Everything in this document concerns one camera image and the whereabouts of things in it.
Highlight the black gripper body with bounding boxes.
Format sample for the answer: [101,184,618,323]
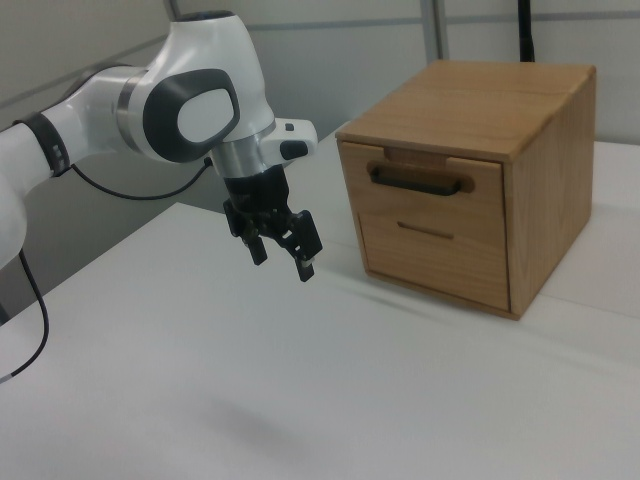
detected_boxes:
[222,165,295,217]

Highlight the wooden drawer with black handle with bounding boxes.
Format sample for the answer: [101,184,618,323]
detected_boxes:
[341,141,506,237]

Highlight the wooden drawer with slot grip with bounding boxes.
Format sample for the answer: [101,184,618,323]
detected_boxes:
[357,209,513,310]

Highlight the wooden two-drawer cabinet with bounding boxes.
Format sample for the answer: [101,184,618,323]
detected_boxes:
[335,59,598,321]

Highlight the black vertical pole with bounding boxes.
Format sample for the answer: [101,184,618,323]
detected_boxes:
[516,0,539,64]

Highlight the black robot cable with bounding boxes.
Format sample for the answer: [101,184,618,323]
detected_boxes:
[0,157,211,385]

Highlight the black cable strap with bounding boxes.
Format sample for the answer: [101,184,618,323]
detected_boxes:
[13,113,75,177]

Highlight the grey partition post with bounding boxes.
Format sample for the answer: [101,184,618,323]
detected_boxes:
[425,0,450,62]

